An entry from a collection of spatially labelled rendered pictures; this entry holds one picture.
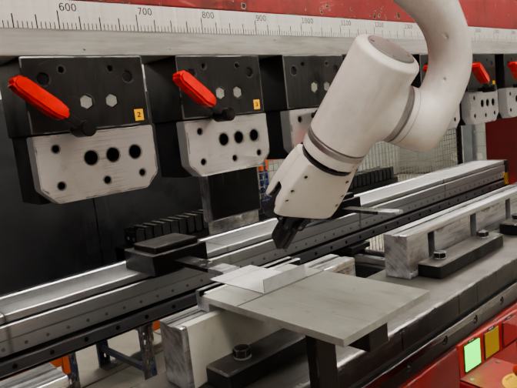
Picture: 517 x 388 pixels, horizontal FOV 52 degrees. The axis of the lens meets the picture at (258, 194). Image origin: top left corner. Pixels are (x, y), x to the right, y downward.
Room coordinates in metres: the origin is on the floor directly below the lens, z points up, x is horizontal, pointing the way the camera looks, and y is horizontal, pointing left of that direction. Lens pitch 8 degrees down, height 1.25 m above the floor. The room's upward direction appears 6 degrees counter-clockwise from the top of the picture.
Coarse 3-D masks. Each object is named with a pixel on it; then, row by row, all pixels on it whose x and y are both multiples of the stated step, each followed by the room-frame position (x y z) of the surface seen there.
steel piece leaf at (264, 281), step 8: (304, 264) 0.77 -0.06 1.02; (256, 272) 0.82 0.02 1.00; (264, 272) 0.82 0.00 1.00; (272, 272) 0.81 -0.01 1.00; (280, 272) 0.81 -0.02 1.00; (288, 272) 0.75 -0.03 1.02; (296, 272) 0.76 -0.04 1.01; (304, 272) 0.77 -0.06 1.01; (232, 280) 0.79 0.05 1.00; (240, 280) 0.79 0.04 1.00; (248, 280) 0.78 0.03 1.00; (256, 280) 0.78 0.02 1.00; (264, 280) 0.71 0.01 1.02; (272, 280) 0.72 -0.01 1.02; (280, 280) 0.73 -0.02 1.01; (288, 280) 0.74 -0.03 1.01; (296, 280) 0.76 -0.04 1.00; (248, 288) 0.74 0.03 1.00; (256, 288) 0.74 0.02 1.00; (264, 288) 0.71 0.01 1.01; (272, 288) 0.72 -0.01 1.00; (280, 288) 0.73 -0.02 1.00
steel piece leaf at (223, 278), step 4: (244, 268) 0.85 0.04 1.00; (248, 268) 0.85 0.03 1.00; (252, 268) 0.85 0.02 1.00; (256, 268) 0.84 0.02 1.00; (260, 268) 0.84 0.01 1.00; (232, 272) 0.84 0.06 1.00; (236, 272) 0.83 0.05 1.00; (240, 272) 0.83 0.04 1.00; (244, 272) 0.83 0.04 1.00; (248, 272) 0.83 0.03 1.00; (220, 276) 0.82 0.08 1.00; (224, 276) 0.82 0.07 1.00; (228, 276) 0.81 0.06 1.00; (232, 276) 0.81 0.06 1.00; (236, 276) 0.81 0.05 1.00; (212, 280) 0.81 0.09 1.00; (216, 280) 0.80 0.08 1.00; (220, 280) 0.80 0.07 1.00; (224, 280) 0.79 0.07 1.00
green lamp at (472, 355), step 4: (476, 340) 0.85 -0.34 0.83; (472, 344) 0.84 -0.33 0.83; (476, 344) 0.85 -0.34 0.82; (468, 348) 0.83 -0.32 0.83; (472, 348) 0.84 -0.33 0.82; (476, 348) 0.85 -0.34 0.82; (468, 352) 0.83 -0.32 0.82; (472, 352) 0.84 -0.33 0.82; (476, 352) 0.85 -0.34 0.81; (468, 356) 0.83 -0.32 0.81; (472, 356) 0.84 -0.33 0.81; (476, 356) 0.85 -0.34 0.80; (480, 356) 0.85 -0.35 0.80; (468, 360) 0.83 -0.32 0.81; (472, 360) 0.84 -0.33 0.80; (476, 360) 0.84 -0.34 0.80; (480, 360) 0.85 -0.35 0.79; (468, 364) 0.83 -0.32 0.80; (472, 364) 0.84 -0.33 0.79; (476, 364) 0.84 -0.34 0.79; (468, 368) 0.83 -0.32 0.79
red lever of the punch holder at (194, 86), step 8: (176, 72) 0.69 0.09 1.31; (184, 72) 0.67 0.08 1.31; (176, 80) 0.68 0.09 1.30; (184, 80) 0.67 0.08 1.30; (192, 80) 0.68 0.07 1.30; (184, 88) 0.69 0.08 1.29; (192, 88) 0.68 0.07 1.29; (200, 88) 0.69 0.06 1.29; (192, 96) 0.70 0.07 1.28; (200, 96) 0.69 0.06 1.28; (208, 96) 0.70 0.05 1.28; (200, 104) 0.71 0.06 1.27; (208, 104) 0.70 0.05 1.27; (216, 104) 0.71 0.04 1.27; (216, 112) 0.72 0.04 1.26; (224, 112) 0.71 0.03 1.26; (232, 112) 0.72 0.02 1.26; (216, 120) 0.73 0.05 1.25; (224, 120) 0.72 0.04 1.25
